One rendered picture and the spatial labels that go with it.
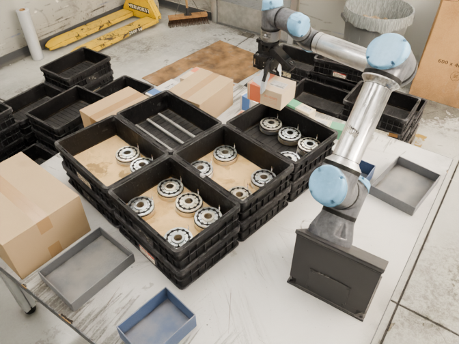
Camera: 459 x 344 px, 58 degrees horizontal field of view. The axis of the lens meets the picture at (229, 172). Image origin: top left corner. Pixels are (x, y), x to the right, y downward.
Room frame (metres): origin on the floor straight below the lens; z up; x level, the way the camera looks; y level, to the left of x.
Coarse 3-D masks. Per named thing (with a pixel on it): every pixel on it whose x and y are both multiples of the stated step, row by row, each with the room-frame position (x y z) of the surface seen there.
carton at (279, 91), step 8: (272, 80) 1.52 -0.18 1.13; (280, 80) 1.52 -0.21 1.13; (288, 80) 1.52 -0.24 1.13; (248, 88) 1.50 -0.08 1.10; (256, 88) 1.48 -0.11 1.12; (272, 88) 1.46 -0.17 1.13; (280, 88) 1.46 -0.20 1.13; (288, 88) 1.46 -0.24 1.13; (248, 96) 1.50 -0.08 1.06; (256, 96) 1.48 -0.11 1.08; (264, 96) 1.46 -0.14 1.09; (272, 96) 1.44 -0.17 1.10; (280, 96) 1.42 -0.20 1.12; (288, 96) 1.47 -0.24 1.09; (264, 104) 1.46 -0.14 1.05; (272, 104) 1.44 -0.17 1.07; (280, 104) 1.41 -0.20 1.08
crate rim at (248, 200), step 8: (216, 128) 1.46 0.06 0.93; (232, 128) 1.46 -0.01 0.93; (240, 136) 1.41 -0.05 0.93; (192, 144) 1.35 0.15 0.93; (256, 144) 1.35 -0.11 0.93; (176, 152) 1.30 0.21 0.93; (272, 152) 1.30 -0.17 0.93; (184, 160) 1.25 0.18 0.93; (192, 168) 1.20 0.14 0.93; (288, 168) 1.20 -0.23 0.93; (280, 176) 1.15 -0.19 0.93; (216, 184) 1.11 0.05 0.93; (264, 184) 1.11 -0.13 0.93; (272, 184) 1.12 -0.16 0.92; (256, 192) 1.07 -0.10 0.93; (264, 192) 1.09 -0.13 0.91; (240, 200) 1.03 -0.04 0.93; (248, 200) 1.03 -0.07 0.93
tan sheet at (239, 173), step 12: (204, 156) 1.39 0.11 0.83; (240, 156) 1.39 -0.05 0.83; (216, 168) 1.31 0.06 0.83; (228, 168) 1.31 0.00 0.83; (240, 168) 1.31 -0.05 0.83; (252, 168) 1.31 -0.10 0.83; (216, 180) 1.24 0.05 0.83; (228, 180) 1.24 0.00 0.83; (240, 180) 1.24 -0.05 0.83; (252, 192) 1.17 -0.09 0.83
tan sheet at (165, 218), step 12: (156, 192) 1.17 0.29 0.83; (156, 204) 1.10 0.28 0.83; (168, 204) 1.10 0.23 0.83; (204, 204) 1.10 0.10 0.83; (156, 216) 1.04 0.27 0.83; (168, 216) 1.04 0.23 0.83; (180, 216) 1.04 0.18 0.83; (156, 228) 0.99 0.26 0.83; (168, 228) 0.99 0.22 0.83; (192, 228) 0.99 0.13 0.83
